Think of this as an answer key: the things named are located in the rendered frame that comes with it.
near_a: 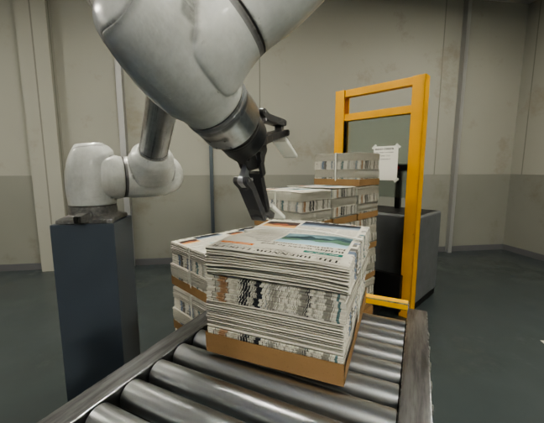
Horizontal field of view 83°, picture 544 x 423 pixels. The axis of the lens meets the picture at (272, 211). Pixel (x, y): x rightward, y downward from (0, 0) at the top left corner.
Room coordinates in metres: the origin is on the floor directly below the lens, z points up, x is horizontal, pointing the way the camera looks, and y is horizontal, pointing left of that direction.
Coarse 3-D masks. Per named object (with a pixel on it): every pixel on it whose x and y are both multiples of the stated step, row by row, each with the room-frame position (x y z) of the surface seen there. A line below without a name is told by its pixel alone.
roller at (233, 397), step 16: (160, 368) 0.55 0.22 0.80; (176, 368) 0.55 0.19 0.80; (160, 384) 0.54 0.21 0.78; (176, 384) 0.52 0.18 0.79; (192, 384) 0.51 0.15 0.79; (208, 384) 0.51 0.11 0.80; (224, 384) 0.50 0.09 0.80; (208, 400) 0.49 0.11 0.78; (224, 400) 0.48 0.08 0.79; (240, 400) 0.47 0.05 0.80; (256, 400) 0.47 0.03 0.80; (272, 400) 0.47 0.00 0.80; (240, 416) 0.46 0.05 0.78; (256, 416) 0.45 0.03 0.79; (272, 416) 0.44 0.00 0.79; (288, 416) 0.44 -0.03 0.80; (304, 416) 0.43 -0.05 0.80; (320, 416) 0.43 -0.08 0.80
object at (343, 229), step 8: (264, 224) 0.84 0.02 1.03; (272, 224) 0.84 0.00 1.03; (280, 224) 0.84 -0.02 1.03; (288, 224) 0.83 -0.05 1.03; (296, 224) 0.83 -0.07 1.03; (304, 224) 0.83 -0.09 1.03; (312, 224) 0.83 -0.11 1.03; (320, 224) 0.83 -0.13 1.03; (328, 224) 0.84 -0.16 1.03; (336, 224) 0.84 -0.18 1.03; (344, 224) 0.84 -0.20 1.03; (312, 232) 0.74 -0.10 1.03; (336, 232) 0.74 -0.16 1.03; (344, 232) 0.74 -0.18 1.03; (352, 232) 0.74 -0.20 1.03; (360, 232) 0.74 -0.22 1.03; (368, 232) 0.78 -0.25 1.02; (368, 240) 0.81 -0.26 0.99; (368, 248) 0.77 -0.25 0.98; (368, 256) 0.83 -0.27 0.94; (360, 304) 0.73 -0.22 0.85
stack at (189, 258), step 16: (352, 224) 2.00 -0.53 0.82; (176, 240) 1.50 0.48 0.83; (192, 240) 1.49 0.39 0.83; (208, 240) 1.49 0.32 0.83; (176, 256) 1.45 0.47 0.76; (192, 256) 1.34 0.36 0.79; (176, 272) 1.45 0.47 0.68; (192, 272) 1.35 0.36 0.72; (176, 288) 1.46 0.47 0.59; (176, 304) 1.47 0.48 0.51; (192, 304) 1.35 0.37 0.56; (176, 320) 1.47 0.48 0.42
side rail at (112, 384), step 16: (192, 320) 0.74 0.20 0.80; (176, 336) 0.67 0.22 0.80; (192, 336) 0.67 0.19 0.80; (144, 352) 0.60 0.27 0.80; (160, 352) 0.60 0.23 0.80; (128, 368) 0.55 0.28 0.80; (144, 368) 0.55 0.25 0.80; (96, 384) 0.50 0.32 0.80; (112, 384) 0.50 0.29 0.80; (80, 400) 0.47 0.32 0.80; (96, 400) 0.47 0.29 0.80; (112, 400) 0.48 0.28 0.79; (48, 416) 0.43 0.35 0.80; (64, 416) 0.43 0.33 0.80; (80, 416) 0.43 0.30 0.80
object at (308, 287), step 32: (224, 256) 0.58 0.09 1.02; (256, 256) 0.55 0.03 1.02; (288, 256) 0.53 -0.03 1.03; (320, 256) 0.54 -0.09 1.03; (352, 256) 0.54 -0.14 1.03; (224, 288) 0.59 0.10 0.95; (256, 288) 0.56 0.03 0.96; (288, 288) 0.53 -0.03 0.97; (320, 288) 0.51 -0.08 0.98; (352, 288) 0.51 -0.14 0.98; (224, 320) 0.59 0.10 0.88; (256, 320) 0.56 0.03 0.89; (288, 320) 0.53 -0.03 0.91; (320, 320) 0.51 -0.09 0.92; (352, 320) 0.60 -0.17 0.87; (320, 352) 0.51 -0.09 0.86
